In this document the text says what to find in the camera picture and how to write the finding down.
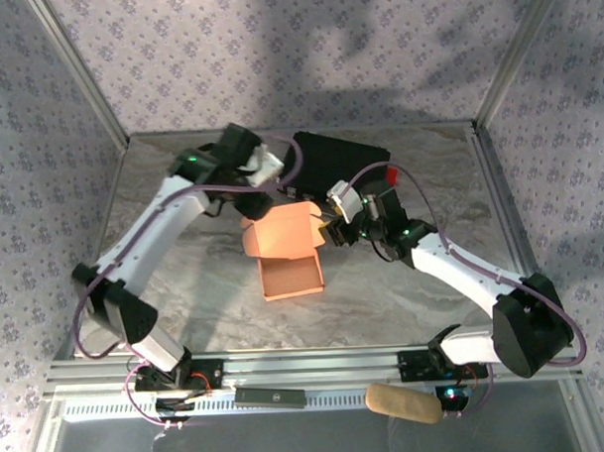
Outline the aluminium frame rail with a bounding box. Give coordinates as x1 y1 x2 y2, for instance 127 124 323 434
41 337 584 400

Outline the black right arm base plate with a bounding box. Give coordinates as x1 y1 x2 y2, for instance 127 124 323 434
396 347 490 383

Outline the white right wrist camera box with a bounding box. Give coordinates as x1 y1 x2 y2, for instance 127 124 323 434
325 179 366 225

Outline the brown cardboard paper box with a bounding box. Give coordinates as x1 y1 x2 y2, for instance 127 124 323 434
239 199 329 304

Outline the black rectangular device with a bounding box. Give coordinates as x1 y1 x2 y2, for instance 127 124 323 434
233 384 307 412

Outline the black controller board with LED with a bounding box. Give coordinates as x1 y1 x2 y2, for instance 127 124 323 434
434 383 471 413

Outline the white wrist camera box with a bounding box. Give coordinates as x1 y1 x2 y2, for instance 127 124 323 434
325 179 366 225
238 144 286 188

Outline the tan foam roll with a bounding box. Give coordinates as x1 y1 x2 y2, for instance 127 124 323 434
364 380 444 427

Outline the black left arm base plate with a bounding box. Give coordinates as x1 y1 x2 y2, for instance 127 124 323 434
132 357 225 395

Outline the black hard carrying case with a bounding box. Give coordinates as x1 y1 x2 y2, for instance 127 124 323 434
277 128 395 209

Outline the aluminium side rail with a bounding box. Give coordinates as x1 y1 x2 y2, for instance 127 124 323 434
469 120 553 345

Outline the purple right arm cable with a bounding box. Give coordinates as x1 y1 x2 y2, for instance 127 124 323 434
346 155 590 422

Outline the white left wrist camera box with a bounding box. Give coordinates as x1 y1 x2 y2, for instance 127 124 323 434
238 144 286 188

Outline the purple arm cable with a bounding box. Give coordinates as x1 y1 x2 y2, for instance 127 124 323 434
346 155 590 422
64 132 312 433

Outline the aluminium corner post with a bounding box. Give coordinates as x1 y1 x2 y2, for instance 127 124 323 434
25 0 132 150
470 0 572 135

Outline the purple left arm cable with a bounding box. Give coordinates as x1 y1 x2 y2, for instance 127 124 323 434
64 132 312 433

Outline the white slotted cable duct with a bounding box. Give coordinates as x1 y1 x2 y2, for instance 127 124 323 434
61 383 468 425

